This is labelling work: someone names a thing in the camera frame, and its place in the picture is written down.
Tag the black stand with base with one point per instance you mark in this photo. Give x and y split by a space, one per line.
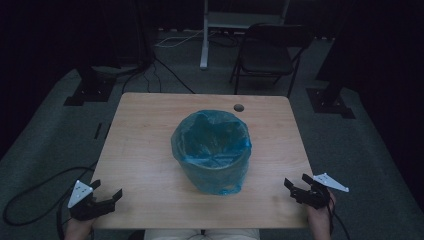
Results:
330 103

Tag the blue plastic bag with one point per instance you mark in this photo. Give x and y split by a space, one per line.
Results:
206 133

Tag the white desk frame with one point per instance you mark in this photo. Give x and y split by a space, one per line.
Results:
204 50

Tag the grey round stand base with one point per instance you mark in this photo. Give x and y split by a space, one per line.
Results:
113 70

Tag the person's right hand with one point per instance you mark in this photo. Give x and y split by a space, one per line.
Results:
320 216

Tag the black folding chair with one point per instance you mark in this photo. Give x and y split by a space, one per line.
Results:
266 56

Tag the small black bar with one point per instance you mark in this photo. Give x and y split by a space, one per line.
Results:
98 131

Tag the person's light trousers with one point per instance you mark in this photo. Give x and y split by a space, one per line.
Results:
200 234

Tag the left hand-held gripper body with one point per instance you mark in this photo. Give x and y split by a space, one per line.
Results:
85 208

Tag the black square stand base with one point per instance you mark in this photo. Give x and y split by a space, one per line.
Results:
91 90

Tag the person's left hand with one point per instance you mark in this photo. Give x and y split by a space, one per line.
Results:
80 227

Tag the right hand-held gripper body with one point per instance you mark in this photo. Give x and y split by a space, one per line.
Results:
316 198

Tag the green plastic bin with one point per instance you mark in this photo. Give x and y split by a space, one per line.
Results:
213 178

